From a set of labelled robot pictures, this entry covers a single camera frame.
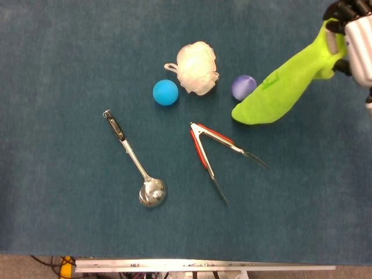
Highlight yellow plastic part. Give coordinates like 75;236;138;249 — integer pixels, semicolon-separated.
59;255;76;279

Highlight white mesh bath loofah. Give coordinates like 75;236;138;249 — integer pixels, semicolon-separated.
164;41;220;96

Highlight steel ladle with black handle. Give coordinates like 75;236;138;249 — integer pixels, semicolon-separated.
102;109;168;208

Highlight teal carpet table cover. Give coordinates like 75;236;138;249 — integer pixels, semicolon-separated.
0;0;372;266

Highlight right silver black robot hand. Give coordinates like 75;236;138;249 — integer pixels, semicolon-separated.
322;0;372;88

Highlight purple blue ball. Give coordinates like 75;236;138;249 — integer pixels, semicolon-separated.
231;74;257;101

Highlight steel tongs with red grips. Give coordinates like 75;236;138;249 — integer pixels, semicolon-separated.
189;121;270;207

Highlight cyan ball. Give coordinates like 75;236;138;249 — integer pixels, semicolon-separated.
152;79;179;106

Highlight aluminium rail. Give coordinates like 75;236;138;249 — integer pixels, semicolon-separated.
74;258;337;273

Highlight green microfiber cloth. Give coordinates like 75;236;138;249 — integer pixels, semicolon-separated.
231;17;348;126

